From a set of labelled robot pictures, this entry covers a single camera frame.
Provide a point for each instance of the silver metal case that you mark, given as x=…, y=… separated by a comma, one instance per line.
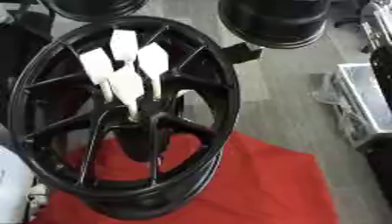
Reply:
x=365, y=99

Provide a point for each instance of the white pin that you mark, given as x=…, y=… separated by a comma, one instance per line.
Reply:
x=126, y=86
x=153, y=61
x=96, y=65
x=124, y=43

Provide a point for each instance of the black round wheel rim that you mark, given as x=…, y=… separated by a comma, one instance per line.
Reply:
x=94, y=7
x=275, y=20

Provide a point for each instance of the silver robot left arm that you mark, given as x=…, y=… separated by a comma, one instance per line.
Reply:
x=13, y=183

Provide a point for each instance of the black spoked wheel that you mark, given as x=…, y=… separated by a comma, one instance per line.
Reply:
x=204, y=87

